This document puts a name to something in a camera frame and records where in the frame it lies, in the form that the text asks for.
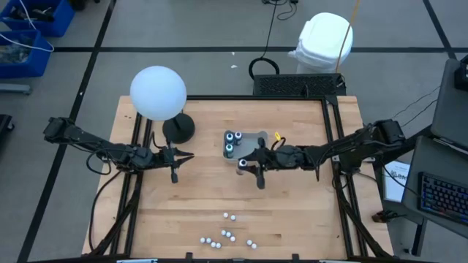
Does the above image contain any white printed paper sheet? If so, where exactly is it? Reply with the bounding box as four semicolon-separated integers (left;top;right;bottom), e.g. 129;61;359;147
382;159;412;203

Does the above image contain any white globe table lamp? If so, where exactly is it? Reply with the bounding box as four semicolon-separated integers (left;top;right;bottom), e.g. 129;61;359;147
129;65;196;145

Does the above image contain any black aluminium table frame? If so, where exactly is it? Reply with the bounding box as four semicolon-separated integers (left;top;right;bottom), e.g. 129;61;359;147
82;94;394;263

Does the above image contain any grey metal bar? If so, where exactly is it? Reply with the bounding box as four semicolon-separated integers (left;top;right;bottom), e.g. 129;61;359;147
0;83;32;96

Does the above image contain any grey desk panel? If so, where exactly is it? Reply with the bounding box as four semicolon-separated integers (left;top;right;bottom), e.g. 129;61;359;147
430;58;468;149

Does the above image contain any black backlit keyboard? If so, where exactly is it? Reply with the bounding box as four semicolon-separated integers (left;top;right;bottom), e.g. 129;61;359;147
418;171;468;224

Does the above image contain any black coiled power cable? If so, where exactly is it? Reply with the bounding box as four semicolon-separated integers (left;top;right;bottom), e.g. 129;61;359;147
248;0;281;80

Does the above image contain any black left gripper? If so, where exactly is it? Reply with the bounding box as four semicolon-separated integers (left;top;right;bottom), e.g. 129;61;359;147
151;144;195;184

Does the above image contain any grey computer desk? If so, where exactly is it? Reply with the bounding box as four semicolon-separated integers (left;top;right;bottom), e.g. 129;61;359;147
401;135;468;256

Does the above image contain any black perforated metal case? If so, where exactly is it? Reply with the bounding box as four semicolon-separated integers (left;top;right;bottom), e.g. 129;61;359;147
252;72;347;98

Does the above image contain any white plastic storage bin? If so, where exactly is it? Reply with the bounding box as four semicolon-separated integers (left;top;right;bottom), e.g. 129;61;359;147
222;130;270;164

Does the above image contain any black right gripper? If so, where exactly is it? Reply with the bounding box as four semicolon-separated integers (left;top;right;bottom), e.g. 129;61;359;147
238;137;304;190

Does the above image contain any blue plastic storage bin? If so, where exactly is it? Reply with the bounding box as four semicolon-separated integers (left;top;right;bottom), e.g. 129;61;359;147
0;0;76;38
0;28;54;80

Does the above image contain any small brown black device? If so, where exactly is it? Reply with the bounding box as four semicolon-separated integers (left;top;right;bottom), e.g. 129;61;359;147
371;210;398;224

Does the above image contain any yellow hanging cable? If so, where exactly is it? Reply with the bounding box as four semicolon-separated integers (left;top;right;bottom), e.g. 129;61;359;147
335;0;362;73

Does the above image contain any white lidded trash bin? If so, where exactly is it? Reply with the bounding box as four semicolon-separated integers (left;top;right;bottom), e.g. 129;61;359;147
287;12;354;75

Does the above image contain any black desktop device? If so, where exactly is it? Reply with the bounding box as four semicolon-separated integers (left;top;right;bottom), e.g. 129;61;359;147
454;54;468;92

